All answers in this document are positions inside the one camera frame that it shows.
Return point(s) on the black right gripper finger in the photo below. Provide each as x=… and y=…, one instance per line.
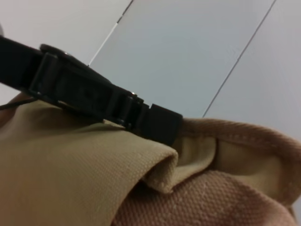
x=84, y=94

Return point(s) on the khaki canvas food bag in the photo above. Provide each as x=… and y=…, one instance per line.
x=70, y=169

